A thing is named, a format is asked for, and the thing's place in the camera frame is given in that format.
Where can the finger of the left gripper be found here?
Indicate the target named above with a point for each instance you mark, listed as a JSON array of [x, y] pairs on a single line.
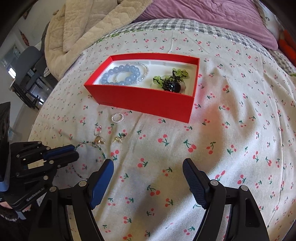
[[61, 158], [51, 153]]

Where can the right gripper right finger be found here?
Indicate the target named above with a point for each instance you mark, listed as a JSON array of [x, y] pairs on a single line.
[[245, 220]]

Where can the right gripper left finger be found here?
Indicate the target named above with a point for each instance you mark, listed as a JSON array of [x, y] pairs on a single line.
[[52, 221]]

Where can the green black bead ornament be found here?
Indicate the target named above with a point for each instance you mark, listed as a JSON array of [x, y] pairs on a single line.
[[173, 83]]

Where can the person's hand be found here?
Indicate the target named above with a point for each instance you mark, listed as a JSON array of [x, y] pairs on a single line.
[[7, 212]]

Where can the dark chair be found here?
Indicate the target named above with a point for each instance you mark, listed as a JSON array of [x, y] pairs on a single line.
[[31, 67]]

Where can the cherry print bed sheet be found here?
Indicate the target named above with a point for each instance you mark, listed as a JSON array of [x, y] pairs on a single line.
[[241, 132]]

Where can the beige fleece blanket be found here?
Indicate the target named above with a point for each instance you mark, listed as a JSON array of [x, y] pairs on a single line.
[[79, 24]]

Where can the red cardboard box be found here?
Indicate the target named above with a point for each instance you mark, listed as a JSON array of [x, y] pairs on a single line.
[[145, 96]]

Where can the orange plush toy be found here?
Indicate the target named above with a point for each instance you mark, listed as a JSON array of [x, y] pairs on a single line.
[[287, 46]]

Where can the white patterned pillow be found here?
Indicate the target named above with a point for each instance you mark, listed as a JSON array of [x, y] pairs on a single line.
[[270, 21]]

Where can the purple quilt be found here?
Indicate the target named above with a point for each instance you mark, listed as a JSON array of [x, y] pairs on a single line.
[[239, 16]]

